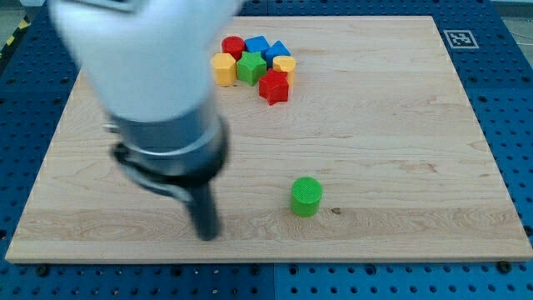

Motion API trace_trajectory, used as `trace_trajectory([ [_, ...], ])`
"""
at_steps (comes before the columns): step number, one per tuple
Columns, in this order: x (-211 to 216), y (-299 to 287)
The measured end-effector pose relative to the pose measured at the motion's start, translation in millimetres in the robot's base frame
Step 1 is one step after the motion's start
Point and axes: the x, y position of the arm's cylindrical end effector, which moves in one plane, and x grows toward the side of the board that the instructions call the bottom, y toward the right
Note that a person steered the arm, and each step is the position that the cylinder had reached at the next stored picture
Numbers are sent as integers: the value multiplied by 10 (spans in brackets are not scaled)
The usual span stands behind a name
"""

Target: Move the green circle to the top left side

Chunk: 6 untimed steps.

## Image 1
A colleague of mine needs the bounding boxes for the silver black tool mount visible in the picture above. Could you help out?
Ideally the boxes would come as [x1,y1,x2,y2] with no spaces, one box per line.
[103,93,228,202]

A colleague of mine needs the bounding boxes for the red cylinder block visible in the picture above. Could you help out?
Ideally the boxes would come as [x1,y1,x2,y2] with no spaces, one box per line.
[221,36,247,61]

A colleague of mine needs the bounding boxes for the yellow hexagon block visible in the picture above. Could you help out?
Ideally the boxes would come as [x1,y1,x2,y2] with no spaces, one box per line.
[211,52,237,86]

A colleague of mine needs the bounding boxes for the blue cube block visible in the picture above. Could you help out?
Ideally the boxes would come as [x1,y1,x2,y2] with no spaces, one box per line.
[244,36,270,57]

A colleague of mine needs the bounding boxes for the green cylinder block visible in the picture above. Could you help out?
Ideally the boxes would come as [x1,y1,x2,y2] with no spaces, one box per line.
[291,177,323,218]

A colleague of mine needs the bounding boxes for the red star block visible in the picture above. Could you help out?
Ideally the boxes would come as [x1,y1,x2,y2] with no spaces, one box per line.
[258,68,289,106]

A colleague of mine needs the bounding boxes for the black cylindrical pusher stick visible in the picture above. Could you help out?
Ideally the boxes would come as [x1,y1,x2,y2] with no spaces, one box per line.
[186,184,220,241]

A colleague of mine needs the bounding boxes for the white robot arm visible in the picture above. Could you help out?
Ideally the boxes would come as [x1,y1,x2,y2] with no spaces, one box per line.
[47,0,242,240]

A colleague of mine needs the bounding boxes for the wooden board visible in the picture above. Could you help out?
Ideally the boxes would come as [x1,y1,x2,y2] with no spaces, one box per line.
[6,17,532,264]

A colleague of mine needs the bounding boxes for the blue triangular block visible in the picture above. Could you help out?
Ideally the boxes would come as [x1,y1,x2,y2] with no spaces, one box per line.
[265,41,291,68]

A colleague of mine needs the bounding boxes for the white fiducial marker tag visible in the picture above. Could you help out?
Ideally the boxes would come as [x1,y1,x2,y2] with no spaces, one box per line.
[444,29,479,49]

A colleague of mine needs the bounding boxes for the green star block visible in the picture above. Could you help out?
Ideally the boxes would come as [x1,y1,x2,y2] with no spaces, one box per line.
[237,52,267,87]

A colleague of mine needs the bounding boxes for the yellow heart block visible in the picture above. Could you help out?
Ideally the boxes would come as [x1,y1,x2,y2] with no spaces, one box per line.
[272,55,296,86]

